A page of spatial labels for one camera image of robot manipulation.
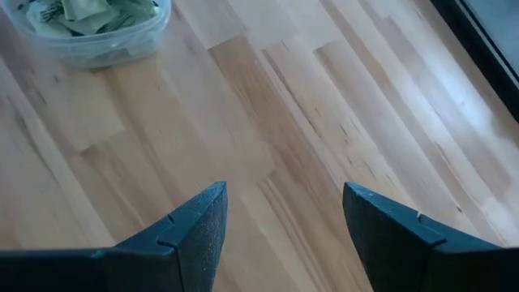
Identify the green white sweetener packet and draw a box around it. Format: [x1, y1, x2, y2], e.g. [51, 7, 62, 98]
[60, 0, 122, 36]
[113, 0, 160, 29]
[24, 0, 66, 37]

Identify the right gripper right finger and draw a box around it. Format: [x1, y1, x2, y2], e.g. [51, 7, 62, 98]
[342, 182, 500, 292]

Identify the black aluminium table frame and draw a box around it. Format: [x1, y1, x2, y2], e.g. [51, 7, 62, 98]
[428, 0, 519, 122]

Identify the clear plastic container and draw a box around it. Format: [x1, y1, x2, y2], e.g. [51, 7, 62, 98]
[0, 0, 174, 69]

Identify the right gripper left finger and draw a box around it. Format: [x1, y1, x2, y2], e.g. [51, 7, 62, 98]
[115, 181, 229, 292]

